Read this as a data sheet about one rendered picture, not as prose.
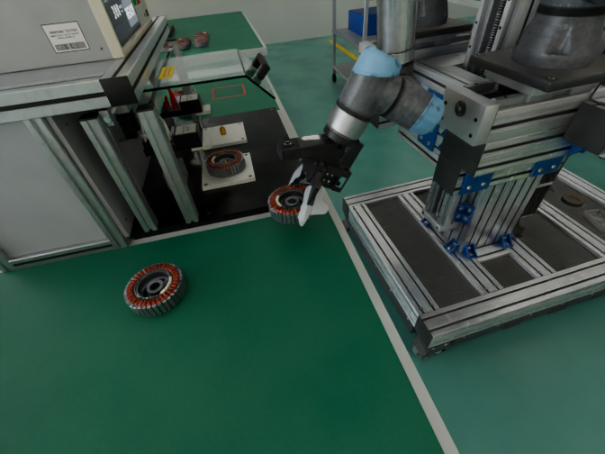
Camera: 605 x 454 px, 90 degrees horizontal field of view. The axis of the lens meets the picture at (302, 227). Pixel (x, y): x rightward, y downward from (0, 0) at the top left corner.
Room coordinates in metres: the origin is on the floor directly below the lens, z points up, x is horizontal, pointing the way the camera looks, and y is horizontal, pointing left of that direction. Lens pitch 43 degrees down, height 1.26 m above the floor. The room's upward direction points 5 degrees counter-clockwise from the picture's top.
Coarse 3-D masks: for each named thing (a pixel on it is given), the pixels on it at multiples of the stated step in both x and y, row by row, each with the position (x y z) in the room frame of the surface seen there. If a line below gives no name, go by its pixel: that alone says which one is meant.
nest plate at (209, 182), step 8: (248, 152) 0.88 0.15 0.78; (248, 160) 0.83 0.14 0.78; (248, 168) 0.78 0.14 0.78; (208, 176) 0.76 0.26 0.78; (240, 176) 0.74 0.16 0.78; (248, 176) 0.74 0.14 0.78; (208, 184) 0.72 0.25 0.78; (216, 184) 0.72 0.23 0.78; (224, 184) 0.72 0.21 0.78; (232, 184) 0.72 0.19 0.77
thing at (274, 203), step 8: (280, 192) 0.58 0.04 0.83; (288, 192) 0.58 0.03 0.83; (296, 192) 0.58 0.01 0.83; (272, 200) 0.55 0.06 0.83; (280, 200) 0.57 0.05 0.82; (288, 200) 0.56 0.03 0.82; (296, 200) 0.55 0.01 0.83; (272, 208) 0.52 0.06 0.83; (280, 208) 0.52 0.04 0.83; (288, 208) 0.52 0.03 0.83; (296, 208) 0.51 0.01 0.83; (272, 216) 0.52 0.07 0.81; (280, 216) 0.50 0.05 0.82; (288, 216) 0.50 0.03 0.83; (296, 216) 0.50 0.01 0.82
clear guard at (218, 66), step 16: (160, 64) 0.83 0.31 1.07; (176, 64) 0.82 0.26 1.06; (192, 64) 0.80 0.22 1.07; (208, 64) 0.79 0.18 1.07; (224, 64) 0.78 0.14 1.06; (240, 64) 0.76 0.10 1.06; (160, 80) 0.70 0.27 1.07; (176, 80) 0.69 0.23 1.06; (192, 80) 0.68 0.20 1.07; (208, 80) 0.67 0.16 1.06; (256, 80) 0.71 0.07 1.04; (272, 96) 0.69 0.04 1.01
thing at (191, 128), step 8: (176, 128) 0.79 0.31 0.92; (184, 128) 0.78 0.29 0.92; (192, 128) 0.78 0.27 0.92; (176, 136) 0.74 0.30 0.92; (184, 136) 0.75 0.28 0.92; (192, 136) 0.75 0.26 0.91; (200, 136) 0.78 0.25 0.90; (208, 136) 0.81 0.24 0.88; (176, 144) 0.74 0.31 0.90; (184, 144) 0.74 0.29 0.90; (192, 144) 0.75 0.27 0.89; (200, 144) 0.75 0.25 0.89; (208, 144) 0.76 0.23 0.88; (144, 152) 0.73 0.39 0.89; (152, 152) 0.73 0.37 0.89
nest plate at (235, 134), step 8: (208, 128) 1.09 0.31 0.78; (216, 128) 1.08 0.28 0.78; (232, 128) 1.07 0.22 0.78; (240, 128) 1.06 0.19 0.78; (216, 136) 1.01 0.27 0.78; (224, 136) 1.01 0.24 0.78; (232, 136) 1.00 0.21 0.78; (240, 136) 1.00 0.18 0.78; (216, 144) 0.95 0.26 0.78; (224, 144) 0.96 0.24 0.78; (232, 144) 0.96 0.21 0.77
